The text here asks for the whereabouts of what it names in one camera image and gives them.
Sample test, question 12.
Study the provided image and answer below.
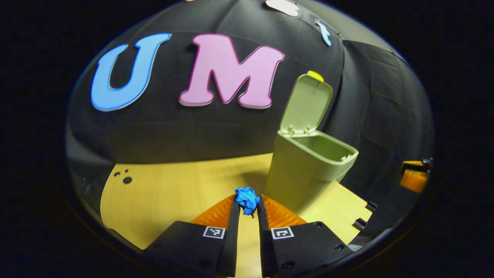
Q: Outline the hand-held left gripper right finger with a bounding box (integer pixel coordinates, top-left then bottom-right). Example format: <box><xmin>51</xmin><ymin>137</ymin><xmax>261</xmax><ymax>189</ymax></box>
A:
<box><xmin>256</xmin><ymin>194</ymin><xmax>354</xmax><ymax>278</ymax></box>

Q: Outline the blue paper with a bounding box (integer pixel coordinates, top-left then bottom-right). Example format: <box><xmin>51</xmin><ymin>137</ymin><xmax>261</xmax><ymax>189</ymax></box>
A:
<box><xmin>234</xmin><ymin>186</ymin><xmax>261</xmax><ymax>217</ymax></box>

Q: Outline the light green desktop garbage bin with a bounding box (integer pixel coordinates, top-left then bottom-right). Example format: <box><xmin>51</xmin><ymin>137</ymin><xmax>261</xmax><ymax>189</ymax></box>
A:
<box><xmin>264</xmin><ymin>73</ymin><xmax>359</xmax><ymax>213</ymax></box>

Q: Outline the wooden desktop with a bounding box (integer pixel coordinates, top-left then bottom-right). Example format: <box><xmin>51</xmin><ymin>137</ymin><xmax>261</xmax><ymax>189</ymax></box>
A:
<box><xmin>100</xmin><ymin>153</ymin><xmax>373</xmax><ymax>278</ymax></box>

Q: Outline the black backdrop cloth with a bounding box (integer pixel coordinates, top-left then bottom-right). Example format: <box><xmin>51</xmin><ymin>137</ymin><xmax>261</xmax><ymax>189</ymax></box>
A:
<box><xmin>65</xmin><ymin>0</ymin><xmax>436</xmax><ymax>247</ymax></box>

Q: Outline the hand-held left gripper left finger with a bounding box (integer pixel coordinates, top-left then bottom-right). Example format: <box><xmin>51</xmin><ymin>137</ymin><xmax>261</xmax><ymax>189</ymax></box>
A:
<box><xmin>144</xmin><ymin>194</ymin><xmax>242</xmax><ymax>278</ymax></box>

